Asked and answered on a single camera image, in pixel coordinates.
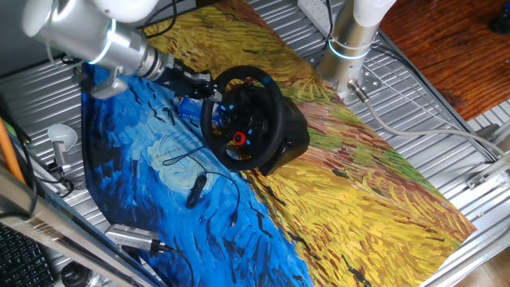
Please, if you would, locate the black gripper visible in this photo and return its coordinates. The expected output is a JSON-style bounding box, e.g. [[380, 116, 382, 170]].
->
[[157, 65, 224, 101]]

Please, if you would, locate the black racing steering wheel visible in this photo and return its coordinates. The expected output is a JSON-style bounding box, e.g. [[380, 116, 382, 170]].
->
[[200, 65, 286, 171]]

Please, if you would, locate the black wheel base housing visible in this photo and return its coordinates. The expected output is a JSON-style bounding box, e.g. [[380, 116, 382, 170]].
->
[[258, 95, 311, 177]]

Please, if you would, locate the blue tissue pack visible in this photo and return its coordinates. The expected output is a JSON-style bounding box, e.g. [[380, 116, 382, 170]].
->
[[178, 96, 222, 127]]

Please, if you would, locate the white power strip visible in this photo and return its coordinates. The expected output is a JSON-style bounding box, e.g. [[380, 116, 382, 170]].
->
[[296, 0, 335, 40]]

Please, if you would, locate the painted wheat field cloth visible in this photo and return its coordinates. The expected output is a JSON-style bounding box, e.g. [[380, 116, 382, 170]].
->
[[80, 0, 478, 287]]

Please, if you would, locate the orange pole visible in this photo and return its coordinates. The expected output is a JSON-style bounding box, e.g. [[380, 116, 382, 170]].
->
[[0, 117, 26, 185]]

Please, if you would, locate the black keyboard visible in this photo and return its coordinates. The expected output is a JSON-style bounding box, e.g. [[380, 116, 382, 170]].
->
[[0, 222, 57, 287]]

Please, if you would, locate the black round object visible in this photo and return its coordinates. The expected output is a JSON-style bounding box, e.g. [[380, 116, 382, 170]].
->
[[488, 2, 510, 35]]

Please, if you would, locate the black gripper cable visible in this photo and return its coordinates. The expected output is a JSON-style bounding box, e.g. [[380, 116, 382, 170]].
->
[[143, 0, 179, 40]]

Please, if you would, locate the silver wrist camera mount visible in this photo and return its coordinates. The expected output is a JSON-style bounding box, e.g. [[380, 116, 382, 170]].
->
[[88, 65, 129, 100]]

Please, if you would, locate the black coiled USB cable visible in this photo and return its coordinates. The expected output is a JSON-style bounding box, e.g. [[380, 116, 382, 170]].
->
[[162, 145, 241, 228]]

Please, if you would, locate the black camera cable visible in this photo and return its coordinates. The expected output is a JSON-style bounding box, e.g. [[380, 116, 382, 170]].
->
[[158, 243, 195, 287]]

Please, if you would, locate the thick grey robot cable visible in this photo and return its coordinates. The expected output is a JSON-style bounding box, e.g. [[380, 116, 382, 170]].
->
[[347, 78, 510, 157]]

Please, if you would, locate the black hanging cable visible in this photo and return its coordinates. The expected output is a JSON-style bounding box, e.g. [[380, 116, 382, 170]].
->
[[0, 95, 39, 220]]

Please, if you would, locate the aluminium frame bar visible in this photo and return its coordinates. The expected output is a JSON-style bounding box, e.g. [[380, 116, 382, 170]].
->
[[0, 165, 167, 287]]

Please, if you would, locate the aluminium profile with bracket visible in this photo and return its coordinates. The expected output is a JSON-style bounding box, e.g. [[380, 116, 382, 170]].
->
[[465, 151, 510, 191]]

